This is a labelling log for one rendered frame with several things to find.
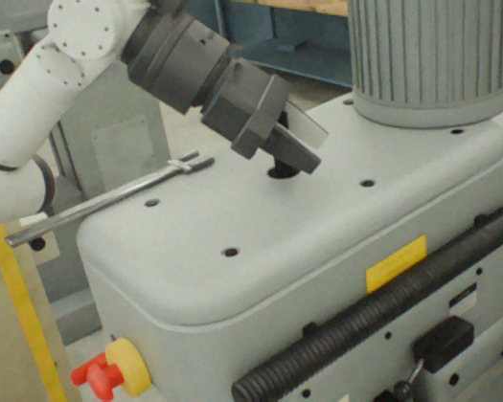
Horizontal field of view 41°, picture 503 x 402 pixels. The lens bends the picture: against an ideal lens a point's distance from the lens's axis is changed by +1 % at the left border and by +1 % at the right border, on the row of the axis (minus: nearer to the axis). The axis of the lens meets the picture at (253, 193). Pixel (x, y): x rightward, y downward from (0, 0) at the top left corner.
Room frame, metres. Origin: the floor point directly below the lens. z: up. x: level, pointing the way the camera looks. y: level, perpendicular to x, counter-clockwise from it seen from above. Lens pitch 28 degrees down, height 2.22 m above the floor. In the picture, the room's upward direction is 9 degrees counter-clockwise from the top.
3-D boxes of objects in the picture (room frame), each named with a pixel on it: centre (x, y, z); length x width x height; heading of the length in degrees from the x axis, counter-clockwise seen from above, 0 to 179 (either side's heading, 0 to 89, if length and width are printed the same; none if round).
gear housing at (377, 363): (0.69, -0.07, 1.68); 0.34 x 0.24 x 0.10; 123
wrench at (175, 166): (0.66, 0.15, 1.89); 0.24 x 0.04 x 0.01; 125
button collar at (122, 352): (0.54, 0.15, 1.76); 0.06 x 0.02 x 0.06; 33
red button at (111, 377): (0.52, 0.17, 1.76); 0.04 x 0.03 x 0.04; 33
